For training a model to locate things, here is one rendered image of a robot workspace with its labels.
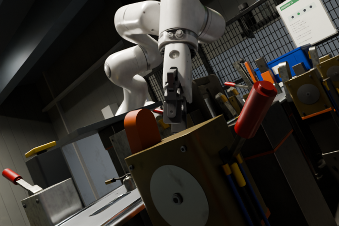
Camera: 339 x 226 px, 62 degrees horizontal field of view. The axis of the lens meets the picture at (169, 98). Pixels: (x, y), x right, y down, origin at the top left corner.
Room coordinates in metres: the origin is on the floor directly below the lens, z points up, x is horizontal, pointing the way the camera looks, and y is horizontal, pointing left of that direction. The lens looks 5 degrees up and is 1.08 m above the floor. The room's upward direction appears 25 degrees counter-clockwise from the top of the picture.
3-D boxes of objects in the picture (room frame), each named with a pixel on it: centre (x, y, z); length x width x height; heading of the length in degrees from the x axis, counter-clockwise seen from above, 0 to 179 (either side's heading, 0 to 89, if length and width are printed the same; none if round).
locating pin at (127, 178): (0.49, 0.12, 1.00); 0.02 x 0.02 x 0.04
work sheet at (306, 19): (1.64, -0.92, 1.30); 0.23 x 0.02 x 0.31; 52
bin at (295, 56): (1.66, -0.70, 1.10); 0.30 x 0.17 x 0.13; 43
